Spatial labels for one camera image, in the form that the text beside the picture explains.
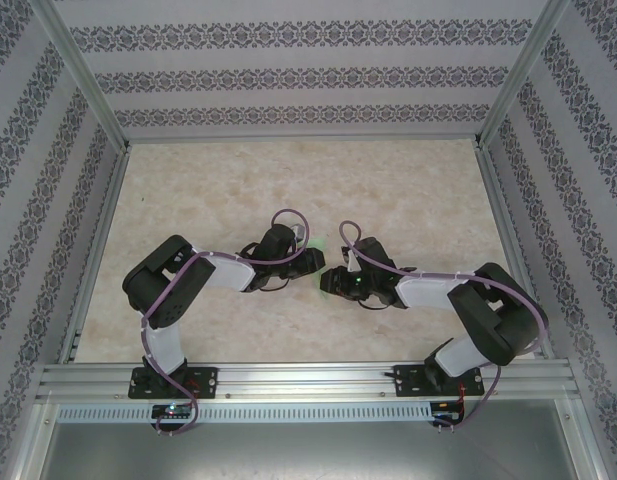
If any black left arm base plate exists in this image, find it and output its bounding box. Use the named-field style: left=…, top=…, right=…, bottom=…
left=129, top=366, right=220, bottom=400

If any aluminium frame post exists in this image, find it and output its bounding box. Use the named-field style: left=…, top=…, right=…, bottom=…
left=10, top=399, right=59, bottom=480
left=35, top=0, right=131, bottom=151
left=557, top=399, right=607, bottom=480
left=475, top=0, right=573, bottom=149

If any slotted white cable duct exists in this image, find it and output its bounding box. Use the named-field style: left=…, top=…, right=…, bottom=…
left=56, top=402, right=435, bottom=422

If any light green cloth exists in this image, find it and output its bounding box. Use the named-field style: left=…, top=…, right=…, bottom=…
left=306, top=237, right=333, bottom=303

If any circuit board with green light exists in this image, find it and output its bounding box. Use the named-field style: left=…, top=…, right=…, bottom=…
left=151, top=402, right=193, bottom=419

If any circuit board with orange light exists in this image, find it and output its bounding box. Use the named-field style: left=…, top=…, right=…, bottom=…
left=429, top=398, right=465, bottom=424

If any aluminium side rail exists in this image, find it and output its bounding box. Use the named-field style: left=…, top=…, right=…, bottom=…
left=473, top=142, right=557, bottom=360
left=59, top=144, right=133, bottom=364

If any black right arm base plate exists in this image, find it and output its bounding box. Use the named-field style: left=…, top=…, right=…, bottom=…
left=393, top=363, right=484, bottom=399

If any thin aluminium cross rail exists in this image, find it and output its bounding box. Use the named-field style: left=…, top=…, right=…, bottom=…
left=122, top=130, right=484, bottom=146

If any long aluminium base rail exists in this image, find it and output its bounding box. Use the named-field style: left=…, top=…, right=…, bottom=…
left=35, top=362, right=584, bottom=404

